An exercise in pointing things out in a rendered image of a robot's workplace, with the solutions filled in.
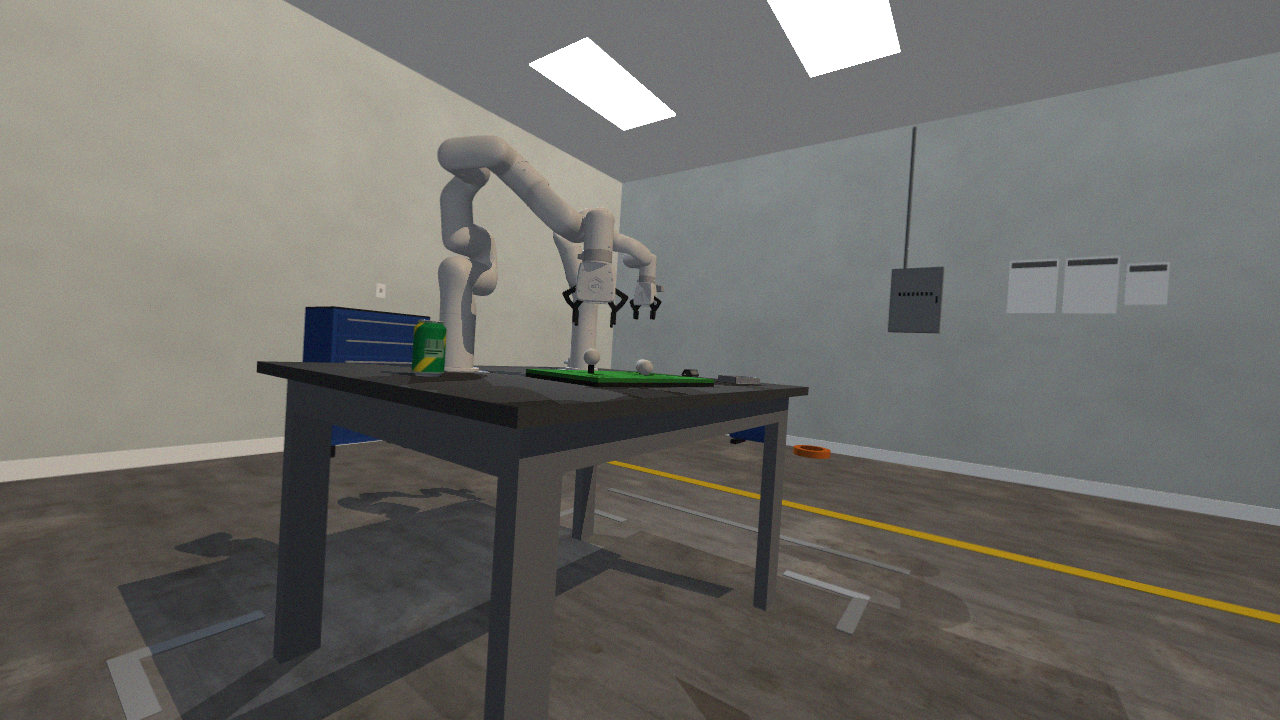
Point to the green golf mat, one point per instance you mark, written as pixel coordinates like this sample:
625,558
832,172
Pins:
617,378

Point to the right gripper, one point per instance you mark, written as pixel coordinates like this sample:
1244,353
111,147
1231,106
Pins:
597,283

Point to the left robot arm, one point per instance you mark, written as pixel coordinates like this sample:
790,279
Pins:
636,255

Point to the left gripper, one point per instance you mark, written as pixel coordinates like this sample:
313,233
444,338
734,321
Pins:
645,295

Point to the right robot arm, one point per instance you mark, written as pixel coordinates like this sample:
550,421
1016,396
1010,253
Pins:
470,159

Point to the green and yellow drink can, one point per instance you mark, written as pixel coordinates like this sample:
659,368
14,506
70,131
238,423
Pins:
429,346

